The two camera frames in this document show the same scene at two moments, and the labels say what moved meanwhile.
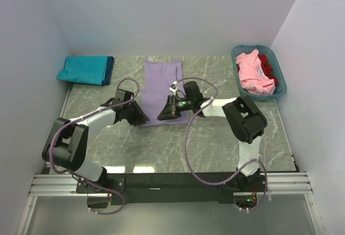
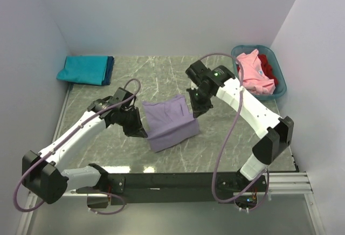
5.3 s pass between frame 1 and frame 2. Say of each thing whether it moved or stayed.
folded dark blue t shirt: stayed
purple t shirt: moved
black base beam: stayed
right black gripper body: moved
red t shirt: stayed
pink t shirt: stayed
